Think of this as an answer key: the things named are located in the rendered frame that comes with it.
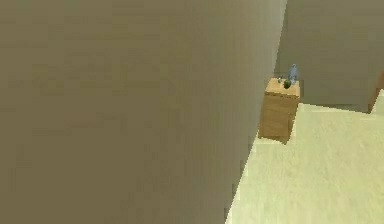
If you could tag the light wooden cabinet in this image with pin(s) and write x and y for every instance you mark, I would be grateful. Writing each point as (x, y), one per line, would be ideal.
(278, 113)

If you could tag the small dark green ball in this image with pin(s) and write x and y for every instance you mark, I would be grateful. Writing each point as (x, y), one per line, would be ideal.
(287, 84)

